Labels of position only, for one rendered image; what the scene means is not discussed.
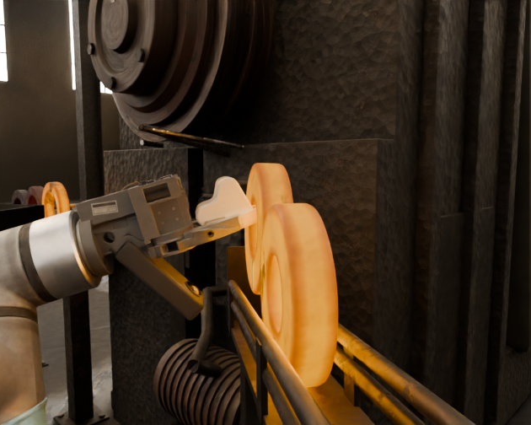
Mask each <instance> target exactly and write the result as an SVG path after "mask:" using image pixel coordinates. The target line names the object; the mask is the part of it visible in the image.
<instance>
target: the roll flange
mask: <svg viewBox="0 0 531 425"><path fill-rule="evenodd" d="M273 34H274V13H273V5H272V0H250V22H249V39H248V45H247V50H246V53H245V58H244V64H243V66H242V70H241V73H240V75H239V79H238V82H237V84H236V86H235V88H234V91H233V93H232V95H231V97H230V99H229V101H228V103H227V104H226V105H225V107H224V108H223V110H222V112H221V113H220V115H219V116H218V117H217V118H216V120H215V121H214V122H213V123H212V124H211V125H210V126H208V127H207V128H206V129H205V130H203V131H202V132H199V133H198V134H196V135H195V136H199V137H205V136H207V135H208V134H210V133H211V132H213V131H214V130H215V129H217V128H220V127H223V126H226V125H228V124H230V123H231V122H233V121H235V120H236V119H237V118H238V117H239V116H241V115H242V114H243V113H244V111H245V110H246V109H247V108H248V106H249V105H250V103H251V102H252V100H253V99H254V97H255V96H256V94H257V92H258V90H259V88H260V86H261V84H262V81H263V79H264V76H265V75H266V70H267V67H268V64H269V61H270V57H271V48H272V42H273Z"/></svg>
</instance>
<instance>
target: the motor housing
mask: <svg viewBox="0 0 531 425"><path fill-rule="evenodd" d="M198 339H199V338H196V339H194V338H190V339H184V340H182V341H180V342H177V343H175V344H174V345H173V346H172V347H171V348H170V349H169V350H168V351H167V352H166V353H165V354H164V355H163V356H162V358H161V359H160V361H159V363H158V366H157V368H156V371H155V374H154V378H153V392H154V394H155V397H156V399H157V401H158V403H159V405H160V406H161V407H162V408H163V410H165V411H166V412H167V413H168V414H170V415H171V416H172V417H174V418H176V419H177V420H178V421H176V422H173V423H171V424H170V425H241V417H240V359H239V355H237V354H235V353H233V352H230V351H228V350H226V349H224V348H221V347H219V346H217V345H215V344H213V343H210V346H209V348H208V350H207V352H206V356H205V358H204V361H208V362H211V363H217V364H219V365H220V367H221V373H220V375H219V376H218V378H216V377H208V376H204V375H200V374H193V373H192V372H191V371H190V370H189V369H188V367H187V363H188V361H189V359H190V356H191V354H192V352H193V350H194V348H195V346H196V343H197V341H198Z"/></svg>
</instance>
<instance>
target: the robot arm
mask: <svg viewBox="0 0 531 425"><path fill-rule="evenodd" d="M136 183H138V184H136ZM134 185H137V186H134ZM129 186H134V187H132V188H129V189H126V188H127V187H129ZM75 206H76V208H77V211H74V210H72V211H69V212H64V213H60V214H57V215H54V216H51V217H48V218H43V219H40V220H37V221H34V222H32V223H27V224H24V225H21V226H18V227H15V228H11V229H6V230H4V231H1V232H0V425H46V403H47V397H45V390H44V381H43V372H42V363H41V354H40V337H39V328H38V319H37V310H36V308H37V307H38V306H40V305H43V304H48V303H50V302H53V301H56V300H58V299H62V298H65V297H68V296H71V295H74V294H76V293H81V292H84V291H87V290H89V289H92V288H97V287H98V286H99V284H100V281H101V279H102V277H103V276H106V275H110V274H112V273H113V271H114V260H113V255H114V254H115V253H116V254H115V258H116V259H117V260H118V261H119V262H120V263H122V264H123V265H124V266H125V267H126V268H128V269H129V270H130V271H131V272H133V273H134V274H135V275H136V276H137V277H139V278H140V279H141V280H142V281H143V282H144V283H146V284H147V285H148V286H149V287H150V288H151V289H152V290H153V291H154V292H156V293H157V294H158V295H159V296H160V297H162V298H163V299H164V300H165V301H167V302H168V303H169V304H170V305H171V306H172V307H173V308H174V309H175V310H176V311H178V312H180V313H181V314H182V315H183V316H184V317H185V318H186V319H187V320H193V319H194V318H195V317H196V316H197V315H198V314H199V313H200V312H201V311H202V310H203V308H204V298H203V293H202V292H201V291H200V289H199V288H198V287H197V286H196V285H195V284H194V283H193V282H190V281H188V280H187V279H186V278H185V277H184V276H183V275H181V274H180V273H179V272H178V271H177V270H176V269H174V268H173V267H172V266H171V265H170V264H169V263H168V262H167V261H166V260H165V259H164V258H163V257H166V256H172V255H175V254H179V253H181V252H184V251H187V250H189V249H191V248H193V247H195V246H197V245H202V244H205V243H207V242H210V241H213V240H215V239H219V238H222V237H223V236H226V235H228V234H231V233H234V232H236V231H239V230H240V229H243V228H245V227H248V226H250V225H251V224H253V223H257V212H256V205H253V206H251V204H250V203H249V200H248V199H247V197H246V195H245V194H244V192H243V191H242V189H241V187H240V186H239V183H238V182H237V181H236V180H235V179H234V178H231V177H229V176H223V177H221V178H219V179H217V181H216V184H215V189H214V194H213V197H212V198H211V199H210V200H207V201H204V202H201V203H199V204H198V205H197V207H196V210H195V214H196V220H195V221H191V220H192V218H191V215H190V210H189V208H190V206H189V200H188V197H187V195H186V192H185V188H183V186H182V184H181V180H180V177H178V175H166V176H164V177H161V179H159V180H148V181H146V180H144V181H141V184H140V183H139V182H138V181H136V182H133V183H131V184H129V185H127V186H125V187H123V188H122V190H121V191H118V192H115V193H112V194H109V195H106V196H101V197H97V198H93V199H90V200H87V201H84V202H80V203H78V204H75ZM108 232H111V233H112V234H113V235H114V236H115V238H114V239H110V238H109V237H108ZM112 254H113V255H112Z"/></svg>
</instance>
